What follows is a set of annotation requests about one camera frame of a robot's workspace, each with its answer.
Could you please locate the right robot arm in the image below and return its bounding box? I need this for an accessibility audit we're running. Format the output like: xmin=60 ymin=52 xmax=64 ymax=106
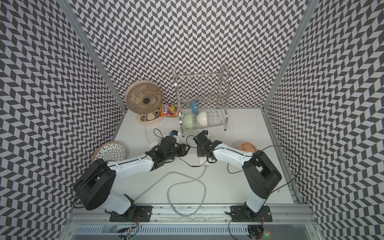
xmin=193 ymin=133 xmax=282 ymax=214

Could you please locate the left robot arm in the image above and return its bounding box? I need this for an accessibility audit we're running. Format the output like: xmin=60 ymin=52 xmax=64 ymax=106
xmin=73 ymin=136 xmax=191 ymax=215

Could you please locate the beige bear desk fan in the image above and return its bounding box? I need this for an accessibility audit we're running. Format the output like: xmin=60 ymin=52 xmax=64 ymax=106
xmin=125 ymin=80 xmax=164 ymax=127

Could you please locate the white bowl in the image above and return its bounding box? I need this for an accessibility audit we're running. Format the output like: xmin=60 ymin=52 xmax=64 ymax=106
xmin=197 ymin=111 xmax=208 ymax=128

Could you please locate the green bowl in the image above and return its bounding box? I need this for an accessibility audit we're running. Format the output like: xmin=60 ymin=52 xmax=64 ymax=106
xmin=182 ymin=113 xmax=196 ymax=130

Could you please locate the blue cup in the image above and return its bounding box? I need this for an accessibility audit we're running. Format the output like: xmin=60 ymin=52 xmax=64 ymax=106
xmin=190 ymin=101 xmax=199 ymax=115

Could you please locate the colourful snack bag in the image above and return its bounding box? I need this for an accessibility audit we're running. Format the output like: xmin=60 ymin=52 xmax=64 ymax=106
xmin=161 ymin=104 xmax=179 ymax=118

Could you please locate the metal dish rack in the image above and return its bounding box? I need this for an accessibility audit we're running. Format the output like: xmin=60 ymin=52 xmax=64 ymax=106
xmin=173 ymin=65 xmax=233 ymax=137

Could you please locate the patterned woven basket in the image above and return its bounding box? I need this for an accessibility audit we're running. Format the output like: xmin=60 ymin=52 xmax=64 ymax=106
xmin=92 ymin=142 xmax=126 ymax=163

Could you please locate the black cable of yellow plug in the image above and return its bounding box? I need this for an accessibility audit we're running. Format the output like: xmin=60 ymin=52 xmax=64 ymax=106
xmin=226 ymin=163 xmax=243 ymax=175

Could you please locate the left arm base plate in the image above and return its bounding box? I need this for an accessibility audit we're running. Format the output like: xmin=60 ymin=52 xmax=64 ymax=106
xmin=110 ymin=205 xmax=153 ymax=223

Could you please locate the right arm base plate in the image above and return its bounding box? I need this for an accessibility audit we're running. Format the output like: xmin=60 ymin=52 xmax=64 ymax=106
xmin=226 ymin=205 xmax=273 ymax=223

